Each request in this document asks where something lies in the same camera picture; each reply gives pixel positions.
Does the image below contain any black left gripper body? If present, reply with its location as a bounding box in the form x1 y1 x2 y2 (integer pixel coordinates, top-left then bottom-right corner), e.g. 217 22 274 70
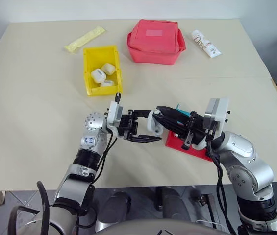
117 109 139 141

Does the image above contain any dark grey rounded shape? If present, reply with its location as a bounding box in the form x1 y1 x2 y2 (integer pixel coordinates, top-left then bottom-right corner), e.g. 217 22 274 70
155 186 198 221

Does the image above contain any yellow sachet packet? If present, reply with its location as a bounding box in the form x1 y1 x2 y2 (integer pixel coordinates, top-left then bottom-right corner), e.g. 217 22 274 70
64 26 106 53

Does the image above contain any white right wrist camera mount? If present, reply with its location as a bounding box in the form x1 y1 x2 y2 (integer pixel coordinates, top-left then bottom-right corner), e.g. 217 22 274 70
203 97 230 137

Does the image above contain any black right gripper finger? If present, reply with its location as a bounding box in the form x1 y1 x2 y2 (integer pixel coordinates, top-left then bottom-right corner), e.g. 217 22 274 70
155 106 191 124
152 114 188 138

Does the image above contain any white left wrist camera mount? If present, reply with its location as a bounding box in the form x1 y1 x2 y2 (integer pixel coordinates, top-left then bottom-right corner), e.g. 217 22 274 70
105 100 125 135

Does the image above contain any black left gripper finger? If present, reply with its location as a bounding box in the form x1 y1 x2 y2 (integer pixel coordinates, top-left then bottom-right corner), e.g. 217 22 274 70
127 134 163 144
132 109 151 118

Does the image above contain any white cream tube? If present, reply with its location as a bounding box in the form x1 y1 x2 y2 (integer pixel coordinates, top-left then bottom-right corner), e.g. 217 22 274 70
191 29 223 59

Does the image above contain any silver robot torso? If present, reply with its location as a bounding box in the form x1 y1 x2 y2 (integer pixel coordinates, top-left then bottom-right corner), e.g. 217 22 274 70
47 217 243 235

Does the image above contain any white earbud case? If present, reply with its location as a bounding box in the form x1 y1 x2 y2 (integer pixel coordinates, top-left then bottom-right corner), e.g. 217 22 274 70
101 62 116 75
147 110 165 137
90 69 107 83
100 80 118 88

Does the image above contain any grey metal table leg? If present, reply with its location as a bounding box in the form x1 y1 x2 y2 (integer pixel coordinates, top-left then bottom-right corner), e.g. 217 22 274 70
197 193 227 227

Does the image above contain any red plastic holder tray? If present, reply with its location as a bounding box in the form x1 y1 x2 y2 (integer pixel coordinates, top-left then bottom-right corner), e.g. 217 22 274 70
165 129 214 163

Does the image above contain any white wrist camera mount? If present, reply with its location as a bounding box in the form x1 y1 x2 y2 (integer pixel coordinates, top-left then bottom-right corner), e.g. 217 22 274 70
105 100 125 135
203 97 230 137

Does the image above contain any yellow plastic bin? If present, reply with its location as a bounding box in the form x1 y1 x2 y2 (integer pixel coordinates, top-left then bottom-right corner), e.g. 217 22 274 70
83 45 124 97

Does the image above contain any teal plastic holder piece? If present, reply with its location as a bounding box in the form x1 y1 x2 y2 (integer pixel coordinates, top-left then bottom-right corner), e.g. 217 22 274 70
174 103 193 124

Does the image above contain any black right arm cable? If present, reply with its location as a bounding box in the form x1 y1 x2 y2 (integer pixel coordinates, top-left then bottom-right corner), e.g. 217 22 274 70
206 129 238 235

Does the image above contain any red fabric pouch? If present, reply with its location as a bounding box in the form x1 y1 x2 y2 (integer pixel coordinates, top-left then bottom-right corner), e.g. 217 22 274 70
126 19 187 66

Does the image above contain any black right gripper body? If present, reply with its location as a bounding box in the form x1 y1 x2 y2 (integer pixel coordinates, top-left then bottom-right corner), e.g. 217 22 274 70
181 111 210 150

